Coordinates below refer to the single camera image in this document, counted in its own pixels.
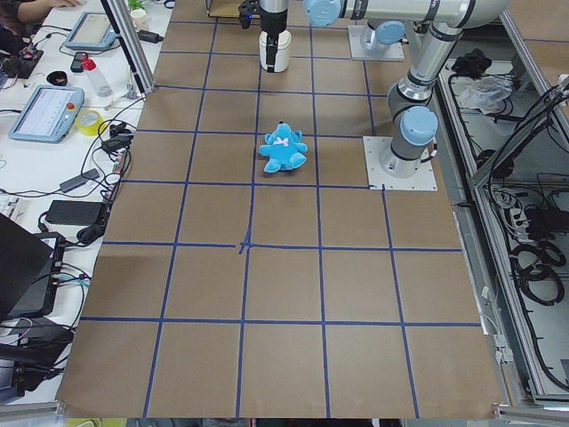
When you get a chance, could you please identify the black phone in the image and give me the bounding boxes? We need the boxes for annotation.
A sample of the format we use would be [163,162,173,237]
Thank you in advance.
[70,52,87,73]

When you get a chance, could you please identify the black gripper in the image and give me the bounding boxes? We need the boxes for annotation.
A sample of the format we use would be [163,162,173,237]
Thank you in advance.
[259,0,288,66]

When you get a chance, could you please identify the blue teddy bear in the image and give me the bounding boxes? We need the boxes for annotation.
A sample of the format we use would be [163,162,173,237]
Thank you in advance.
[259,121,308,173]

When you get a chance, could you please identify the black cloth bundle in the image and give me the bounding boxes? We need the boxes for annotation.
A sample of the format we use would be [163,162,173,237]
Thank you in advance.
[451,48,493,79]

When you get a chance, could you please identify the far blue teach pendant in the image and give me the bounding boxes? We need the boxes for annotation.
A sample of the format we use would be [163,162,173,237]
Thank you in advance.
[64,12,116,52]

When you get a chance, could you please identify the black power adapter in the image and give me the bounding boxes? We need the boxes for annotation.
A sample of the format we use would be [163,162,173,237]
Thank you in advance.
[45,200,104,226]

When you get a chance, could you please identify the coiled black cables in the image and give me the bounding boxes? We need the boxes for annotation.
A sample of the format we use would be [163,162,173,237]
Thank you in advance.
[509,239,568,308]

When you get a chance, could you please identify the black usb dongle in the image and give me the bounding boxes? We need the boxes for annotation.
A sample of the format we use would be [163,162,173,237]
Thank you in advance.
[137,29,164,44]

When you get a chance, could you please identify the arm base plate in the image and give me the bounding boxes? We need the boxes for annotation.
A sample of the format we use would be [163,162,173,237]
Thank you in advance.
[363,136,437,191]
[348,25,405,61]

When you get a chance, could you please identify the white trash can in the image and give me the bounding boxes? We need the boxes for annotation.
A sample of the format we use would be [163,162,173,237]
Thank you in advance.
[259,30,292,73]

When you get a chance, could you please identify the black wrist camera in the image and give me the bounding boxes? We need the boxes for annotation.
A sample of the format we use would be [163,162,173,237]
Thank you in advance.
[238,0,259,29]

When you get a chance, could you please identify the yellow tape roll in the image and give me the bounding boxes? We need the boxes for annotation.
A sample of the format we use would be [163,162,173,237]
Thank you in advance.
[75,109,103,136]

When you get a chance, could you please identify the blue teach pendant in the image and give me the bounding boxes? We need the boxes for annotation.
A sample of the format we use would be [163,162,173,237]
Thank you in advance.
[64,12,116,52]
[8,85,84,143]

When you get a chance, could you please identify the crumpled white cloth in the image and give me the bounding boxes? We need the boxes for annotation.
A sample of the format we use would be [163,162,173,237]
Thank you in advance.
[457,76,513,115]

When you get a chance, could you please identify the white paper cup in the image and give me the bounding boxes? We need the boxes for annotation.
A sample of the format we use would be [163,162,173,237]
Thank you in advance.
[130,8,150,30]

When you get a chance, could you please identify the near blue teach pendant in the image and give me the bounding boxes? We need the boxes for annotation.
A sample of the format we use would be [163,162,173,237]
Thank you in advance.
[8,85,84,143]

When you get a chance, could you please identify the black round dish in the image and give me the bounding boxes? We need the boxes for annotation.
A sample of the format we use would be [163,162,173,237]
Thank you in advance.
[46,70,68,86]

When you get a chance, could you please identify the black laptop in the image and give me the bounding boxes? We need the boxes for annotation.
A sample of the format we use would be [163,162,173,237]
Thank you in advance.
[1,216,64,320]

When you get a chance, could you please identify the clear bottle red cap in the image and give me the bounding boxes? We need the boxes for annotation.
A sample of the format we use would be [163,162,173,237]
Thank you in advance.
[82,53,113,97]

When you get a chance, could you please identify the aluminium frame post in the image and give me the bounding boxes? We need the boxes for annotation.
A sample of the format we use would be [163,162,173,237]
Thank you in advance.
[100,0,156,95]

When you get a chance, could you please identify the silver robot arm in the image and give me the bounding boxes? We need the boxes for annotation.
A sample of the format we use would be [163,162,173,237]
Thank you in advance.
[239,1,405,73]
[303,0,509,173]

